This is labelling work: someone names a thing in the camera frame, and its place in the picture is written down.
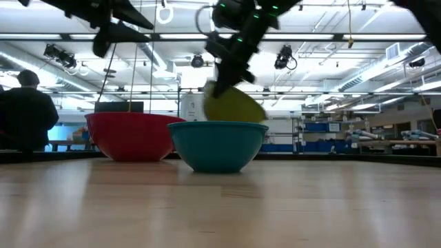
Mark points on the person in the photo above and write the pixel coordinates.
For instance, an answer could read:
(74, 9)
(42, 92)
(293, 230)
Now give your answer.
(27, 113)

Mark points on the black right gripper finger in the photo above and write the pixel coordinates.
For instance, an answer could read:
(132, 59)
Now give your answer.
(233, 77)
(220, 86)

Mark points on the black aluminium table frame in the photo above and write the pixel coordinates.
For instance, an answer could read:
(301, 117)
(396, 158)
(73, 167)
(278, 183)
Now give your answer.
(344, 159)

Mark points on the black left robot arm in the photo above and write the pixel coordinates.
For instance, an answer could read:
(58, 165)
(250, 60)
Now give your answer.
(65, 6)

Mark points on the metal storage shelf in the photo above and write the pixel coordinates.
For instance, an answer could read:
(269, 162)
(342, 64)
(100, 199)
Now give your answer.
(330, 132)

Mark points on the ceiling mounted black camera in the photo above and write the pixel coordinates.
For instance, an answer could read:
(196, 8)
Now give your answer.
(284, 56)
(60, 56)
(197, 61)

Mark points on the large red bowl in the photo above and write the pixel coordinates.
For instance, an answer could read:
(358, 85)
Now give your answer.
(131, 137)

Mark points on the blue bowl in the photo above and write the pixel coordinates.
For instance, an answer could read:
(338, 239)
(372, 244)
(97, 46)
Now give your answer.
(217, 148)

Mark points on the black monitor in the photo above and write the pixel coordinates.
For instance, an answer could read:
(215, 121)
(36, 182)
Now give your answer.
(119, 106)

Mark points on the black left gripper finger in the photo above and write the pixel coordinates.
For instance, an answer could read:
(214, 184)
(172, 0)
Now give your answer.
(132, 15)
(132, 34)

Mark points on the row of blue bins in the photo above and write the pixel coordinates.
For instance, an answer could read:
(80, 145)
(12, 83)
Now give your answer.
(310, 146)

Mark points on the green bowl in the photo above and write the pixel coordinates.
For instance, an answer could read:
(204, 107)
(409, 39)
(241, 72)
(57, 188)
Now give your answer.
(237, 108)

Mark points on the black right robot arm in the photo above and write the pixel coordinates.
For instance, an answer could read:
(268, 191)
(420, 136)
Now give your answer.
(286, 4)

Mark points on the ceiling air vent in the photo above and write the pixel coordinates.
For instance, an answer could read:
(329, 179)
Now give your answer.
(392, 51)

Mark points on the white cabinet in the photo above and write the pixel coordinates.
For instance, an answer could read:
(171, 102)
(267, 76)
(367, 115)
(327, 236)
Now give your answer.
(192, 107)

